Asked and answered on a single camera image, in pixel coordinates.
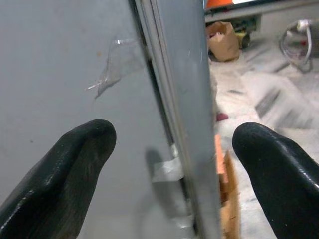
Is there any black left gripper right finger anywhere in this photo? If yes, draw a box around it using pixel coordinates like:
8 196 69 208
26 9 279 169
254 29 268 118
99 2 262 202
231 122 319 239

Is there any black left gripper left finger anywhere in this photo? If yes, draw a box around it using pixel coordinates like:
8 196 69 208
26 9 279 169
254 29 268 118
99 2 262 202
0 119 117 239

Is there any fridge door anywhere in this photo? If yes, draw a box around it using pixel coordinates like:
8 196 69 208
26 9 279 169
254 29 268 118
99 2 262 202
0 0 197 239

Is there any large grey tape strip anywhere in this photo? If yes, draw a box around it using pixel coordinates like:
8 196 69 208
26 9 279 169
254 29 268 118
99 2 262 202
149 144 186 184

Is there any clear tape piece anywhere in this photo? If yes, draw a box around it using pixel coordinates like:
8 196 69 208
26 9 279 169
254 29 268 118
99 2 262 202
84 37 147 99

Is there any brown paper bag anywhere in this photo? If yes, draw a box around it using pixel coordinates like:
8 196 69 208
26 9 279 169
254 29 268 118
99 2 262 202
206 21 241 62

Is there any green yellow packet pile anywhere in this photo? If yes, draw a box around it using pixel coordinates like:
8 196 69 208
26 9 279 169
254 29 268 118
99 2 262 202
233 16 258 48

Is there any orange object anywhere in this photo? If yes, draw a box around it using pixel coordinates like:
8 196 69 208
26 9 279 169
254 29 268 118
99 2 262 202
206 0 234 10

